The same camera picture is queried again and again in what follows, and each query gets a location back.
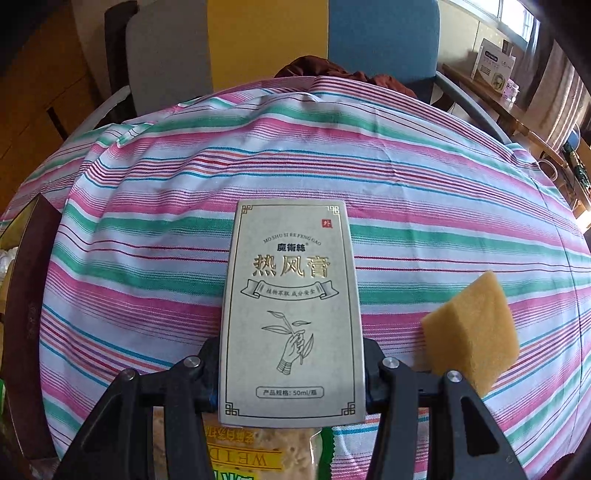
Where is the yellow sponge block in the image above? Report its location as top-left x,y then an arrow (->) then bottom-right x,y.
422,271 -> 520,397

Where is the beige medicine box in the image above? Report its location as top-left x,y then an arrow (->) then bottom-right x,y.
218,199 -> 366,428

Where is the green-edged cracker packet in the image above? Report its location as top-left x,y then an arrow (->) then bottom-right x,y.
202,414 -> 324,479

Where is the striped pink green bedsheet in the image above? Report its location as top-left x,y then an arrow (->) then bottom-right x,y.
1,77 -> 590,479

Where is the gold maroon storage box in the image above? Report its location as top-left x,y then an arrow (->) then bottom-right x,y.
1,194 -> 61,460

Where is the wooden side table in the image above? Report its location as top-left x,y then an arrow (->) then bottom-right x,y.
441,64 -> 590,213

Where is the dark red cloth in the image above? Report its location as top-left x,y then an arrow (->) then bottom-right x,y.
274,55 -> 417,98

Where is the white product box on table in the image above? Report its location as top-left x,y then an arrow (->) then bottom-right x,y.
471,38 -> 516,94

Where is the grey yellow blue chair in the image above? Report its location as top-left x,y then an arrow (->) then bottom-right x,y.
104,1 -> 510,144

